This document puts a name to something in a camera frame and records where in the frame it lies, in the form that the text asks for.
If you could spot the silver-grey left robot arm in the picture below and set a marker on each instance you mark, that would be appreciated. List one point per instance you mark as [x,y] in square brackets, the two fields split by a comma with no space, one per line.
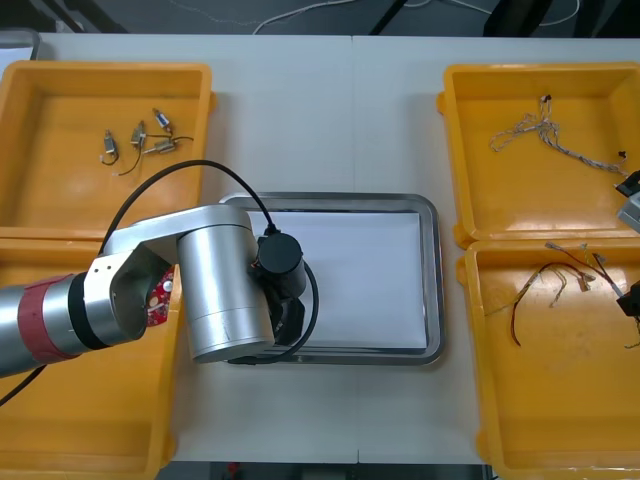
[215,280]

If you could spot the steel tray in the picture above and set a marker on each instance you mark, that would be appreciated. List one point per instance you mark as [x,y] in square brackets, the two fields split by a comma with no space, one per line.
[436,280]

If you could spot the white paper sheet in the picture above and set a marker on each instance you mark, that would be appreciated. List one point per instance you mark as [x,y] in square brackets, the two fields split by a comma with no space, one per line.
[370,280]

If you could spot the black furniture base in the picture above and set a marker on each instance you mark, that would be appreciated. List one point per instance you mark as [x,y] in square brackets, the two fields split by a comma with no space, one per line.
[505,15]

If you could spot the metal solenoid with blue label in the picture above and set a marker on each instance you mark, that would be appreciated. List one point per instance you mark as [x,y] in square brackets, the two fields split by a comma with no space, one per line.
[160,119]

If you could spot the round red circuit board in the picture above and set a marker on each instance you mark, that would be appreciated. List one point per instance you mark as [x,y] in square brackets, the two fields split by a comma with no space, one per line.
[160,300]

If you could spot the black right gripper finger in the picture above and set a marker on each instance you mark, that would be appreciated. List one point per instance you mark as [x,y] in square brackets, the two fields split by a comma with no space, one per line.
[636,291]
[632,307]

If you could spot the silver-grey right robot arm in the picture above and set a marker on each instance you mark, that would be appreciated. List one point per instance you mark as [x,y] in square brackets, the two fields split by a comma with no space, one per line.
[632,210]

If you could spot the grey metal tray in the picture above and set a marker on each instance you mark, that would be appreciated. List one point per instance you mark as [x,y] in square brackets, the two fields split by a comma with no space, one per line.
[20,36]

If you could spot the black furniture leg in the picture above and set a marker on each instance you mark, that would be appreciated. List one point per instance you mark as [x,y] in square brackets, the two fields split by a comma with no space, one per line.
[387,17]

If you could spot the yellow-orange plastic bin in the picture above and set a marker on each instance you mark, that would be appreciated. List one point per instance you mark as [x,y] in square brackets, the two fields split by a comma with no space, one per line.
[540,200]
[60,190]
[100,410]
[560,400]

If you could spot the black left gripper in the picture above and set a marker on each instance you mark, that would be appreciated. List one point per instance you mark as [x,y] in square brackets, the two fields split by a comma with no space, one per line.
[290,320]

